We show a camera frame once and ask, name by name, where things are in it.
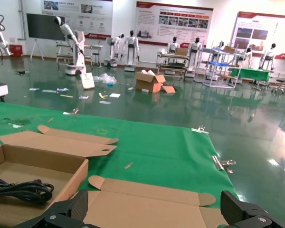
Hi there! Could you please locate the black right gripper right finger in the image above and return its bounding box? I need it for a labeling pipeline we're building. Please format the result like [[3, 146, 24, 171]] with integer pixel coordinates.
[[220, 190, 276, 228]]

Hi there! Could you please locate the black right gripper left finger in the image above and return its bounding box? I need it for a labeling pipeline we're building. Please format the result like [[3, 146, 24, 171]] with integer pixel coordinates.
[[13, 189, 89, 228]]

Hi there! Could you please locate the black power cable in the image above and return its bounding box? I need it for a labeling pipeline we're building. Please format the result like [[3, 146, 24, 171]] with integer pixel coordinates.
[[0, 177, 55, 206]]

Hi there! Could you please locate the empty open cardboard box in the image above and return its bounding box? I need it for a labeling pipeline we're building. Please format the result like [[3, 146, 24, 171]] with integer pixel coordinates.
[[0, 125, 119, 228]]

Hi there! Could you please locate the open cardboard floor box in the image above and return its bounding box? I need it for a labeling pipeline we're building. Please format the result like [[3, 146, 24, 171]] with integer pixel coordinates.
[[134, 69, 176, 94]]

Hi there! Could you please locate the red box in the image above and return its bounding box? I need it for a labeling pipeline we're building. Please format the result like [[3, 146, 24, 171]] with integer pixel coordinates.
[[9, 44, 24, 57]]

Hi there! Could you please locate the green table cloth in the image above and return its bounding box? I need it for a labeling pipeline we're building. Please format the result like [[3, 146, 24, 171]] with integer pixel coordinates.
[[0, 101, 240, 209]]

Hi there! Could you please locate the white cardboard sheet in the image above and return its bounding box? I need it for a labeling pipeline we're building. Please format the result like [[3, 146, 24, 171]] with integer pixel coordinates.
[[80, 72, 95, 90]]

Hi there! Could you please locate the clear plastic bag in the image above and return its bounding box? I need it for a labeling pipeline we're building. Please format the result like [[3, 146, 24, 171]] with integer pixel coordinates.
[[93, 73, 117, 86]]

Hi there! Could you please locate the green covered table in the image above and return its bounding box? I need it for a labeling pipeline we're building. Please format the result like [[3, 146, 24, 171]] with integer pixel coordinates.
[[228, 67, 271, 89]]

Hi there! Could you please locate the blue plastic tray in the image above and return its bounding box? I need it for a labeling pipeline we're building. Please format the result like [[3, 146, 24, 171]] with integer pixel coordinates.
[[209, 60, 229, 67]]

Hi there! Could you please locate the white humanoid robot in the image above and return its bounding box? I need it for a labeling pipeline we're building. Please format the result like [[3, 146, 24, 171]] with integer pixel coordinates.
[[258, 43, 278, 70], [242, 47, 254, 69], [166, 36, 179, 54], [188, 37, 203, 72], [122, 30, 140, 72], [104, 33, 124, 68]]

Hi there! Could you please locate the white humanoid on wheeled base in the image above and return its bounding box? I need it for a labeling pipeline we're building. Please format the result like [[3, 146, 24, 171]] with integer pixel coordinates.
[[53, 16, 88, 76]]

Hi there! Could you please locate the black board on stand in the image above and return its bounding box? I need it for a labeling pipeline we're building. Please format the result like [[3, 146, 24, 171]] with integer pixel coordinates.
[[26, 13, 67, 61]]

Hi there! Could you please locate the open cardboard box with cables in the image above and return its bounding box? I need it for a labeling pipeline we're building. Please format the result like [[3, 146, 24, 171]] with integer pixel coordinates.
[[83, 175, 230, 228]]

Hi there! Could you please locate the red framed wall poster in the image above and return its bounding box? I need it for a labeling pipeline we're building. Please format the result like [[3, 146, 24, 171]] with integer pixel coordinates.
[[231, 11, 285, 59], [135, 1, 214, 47]]

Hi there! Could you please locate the white wall poster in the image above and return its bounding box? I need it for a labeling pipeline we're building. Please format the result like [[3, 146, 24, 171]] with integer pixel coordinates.
[[41, 0, 114, 38]]

